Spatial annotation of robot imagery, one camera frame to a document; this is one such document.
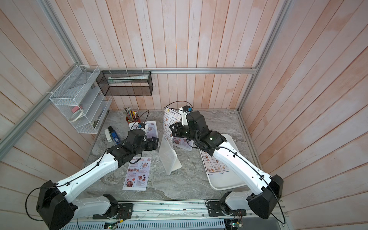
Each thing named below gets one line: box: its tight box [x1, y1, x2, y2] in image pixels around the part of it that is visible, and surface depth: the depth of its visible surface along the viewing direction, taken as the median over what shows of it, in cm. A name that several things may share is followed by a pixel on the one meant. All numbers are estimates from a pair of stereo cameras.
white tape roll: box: [69, 109, 84, 123], surface depth 81 cm
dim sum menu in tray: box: [200, 149, 230, 174], surface depth 88 cm
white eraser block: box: [104, 128, 113, 143], surface depth 103 cm
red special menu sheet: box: [122, 157, 152, 192], surface depth 86 cm
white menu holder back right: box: [172, 136, 195, 152], surface depth 95 cm
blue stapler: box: [107, 126, 121, 145], surface depth 103 cm
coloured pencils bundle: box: [123, 106, 139, 123], surface depth 101 cm
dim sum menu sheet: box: [162, 106, 182, 146], surface depth 71 cm
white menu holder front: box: [158, 134, 183, 176], surface depth 79 cm
